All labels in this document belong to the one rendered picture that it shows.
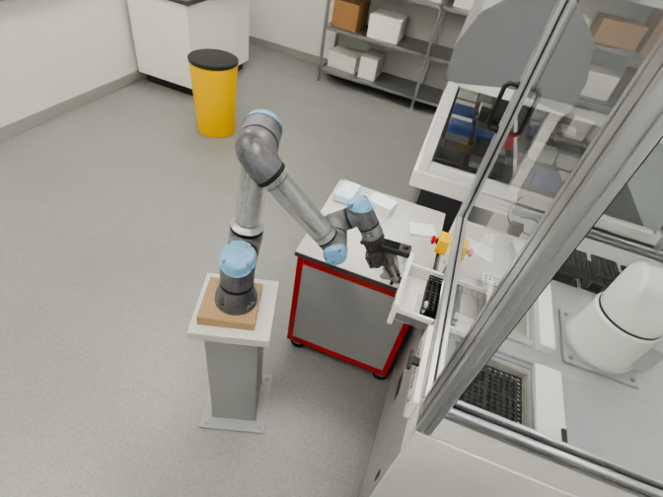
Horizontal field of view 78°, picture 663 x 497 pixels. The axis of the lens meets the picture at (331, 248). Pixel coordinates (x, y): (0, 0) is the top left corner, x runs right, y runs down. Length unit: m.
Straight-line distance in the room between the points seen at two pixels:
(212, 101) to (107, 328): 2.12
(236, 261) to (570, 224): 0.97
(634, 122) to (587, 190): 0.10
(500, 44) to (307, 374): 1.77
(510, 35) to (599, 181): 1.36
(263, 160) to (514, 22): 1.19
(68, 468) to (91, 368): 0.47
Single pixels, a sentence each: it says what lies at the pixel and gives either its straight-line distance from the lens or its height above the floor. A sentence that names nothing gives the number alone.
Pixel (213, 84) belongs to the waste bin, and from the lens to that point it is 3.76.
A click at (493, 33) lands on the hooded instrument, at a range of 1.94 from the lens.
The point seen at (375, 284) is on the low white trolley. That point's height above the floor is 0.73.
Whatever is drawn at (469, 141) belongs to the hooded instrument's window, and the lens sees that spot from 2.11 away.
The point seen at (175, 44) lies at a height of 0.49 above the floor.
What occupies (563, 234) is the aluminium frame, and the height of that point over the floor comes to 1.65.
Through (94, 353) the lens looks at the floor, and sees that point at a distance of 2.47.
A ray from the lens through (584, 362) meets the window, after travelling 0.91.
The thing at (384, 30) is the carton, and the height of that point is 0.73.
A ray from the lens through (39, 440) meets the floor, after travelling 2.32.
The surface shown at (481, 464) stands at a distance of 1.27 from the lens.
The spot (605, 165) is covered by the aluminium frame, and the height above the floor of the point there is 1.76.
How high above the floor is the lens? 1.99
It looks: 43 degrees down
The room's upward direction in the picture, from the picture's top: 12 degrees clockwise
